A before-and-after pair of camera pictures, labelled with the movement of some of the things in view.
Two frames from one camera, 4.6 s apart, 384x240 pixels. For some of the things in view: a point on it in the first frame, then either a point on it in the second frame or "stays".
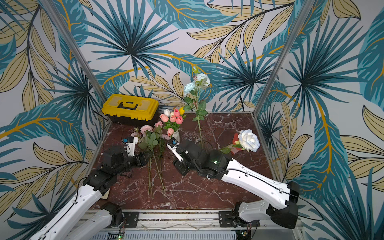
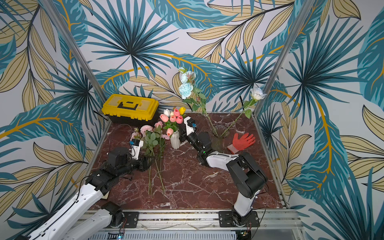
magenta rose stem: [158, 125] stays
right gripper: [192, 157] → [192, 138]
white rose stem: [248, 140] → [258, 94]
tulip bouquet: [173, 119] stays
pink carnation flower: [164, 136] stays
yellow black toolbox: [131, 109] stays
